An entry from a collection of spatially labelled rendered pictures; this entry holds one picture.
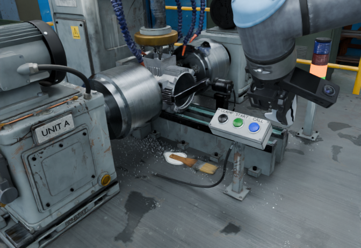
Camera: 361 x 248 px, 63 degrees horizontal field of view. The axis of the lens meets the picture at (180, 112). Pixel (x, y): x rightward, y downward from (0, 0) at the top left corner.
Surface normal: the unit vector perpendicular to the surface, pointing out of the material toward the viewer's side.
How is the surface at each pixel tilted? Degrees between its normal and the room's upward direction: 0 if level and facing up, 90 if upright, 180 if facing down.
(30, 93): 79
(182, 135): 90
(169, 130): 90
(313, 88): 42
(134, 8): 90
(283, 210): 0
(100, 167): 90
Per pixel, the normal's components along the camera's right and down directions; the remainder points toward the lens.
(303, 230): -0.04, -0.90
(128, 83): 0.51, -0.50
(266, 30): -0.03, 0.80
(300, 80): 0.08, -0.39
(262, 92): -0.37, -0.56
